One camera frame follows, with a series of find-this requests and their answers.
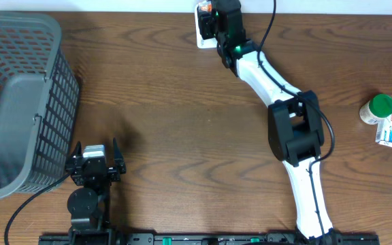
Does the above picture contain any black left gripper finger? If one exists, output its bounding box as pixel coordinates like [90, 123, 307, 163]
[113, 137, 125, 167]
[69, 141, 82, 159]

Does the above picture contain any orange Kleenex tissue pack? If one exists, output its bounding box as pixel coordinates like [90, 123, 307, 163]
[197, 0, 212, 13]

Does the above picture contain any green lid white jar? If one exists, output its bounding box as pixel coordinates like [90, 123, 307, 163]
[359, 94, 392, 125]

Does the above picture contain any white Panadol medicine box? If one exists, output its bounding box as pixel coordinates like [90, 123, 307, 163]
[375, 114, 392, 148]

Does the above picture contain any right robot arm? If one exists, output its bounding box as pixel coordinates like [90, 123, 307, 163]
[195, 1, 333, 244]

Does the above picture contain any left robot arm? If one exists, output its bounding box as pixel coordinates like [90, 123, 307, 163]
[65, 140, 127, 245]

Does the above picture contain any white barcode scanner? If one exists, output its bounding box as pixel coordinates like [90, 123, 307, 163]
[194, 4, 217, 49]

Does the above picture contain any grey plastic mesh basket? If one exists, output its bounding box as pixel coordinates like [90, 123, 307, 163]
[0, 12, 80, 199]

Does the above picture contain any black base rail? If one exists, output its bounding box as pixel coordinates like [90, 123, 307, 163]
[38, 231, 380, 245]

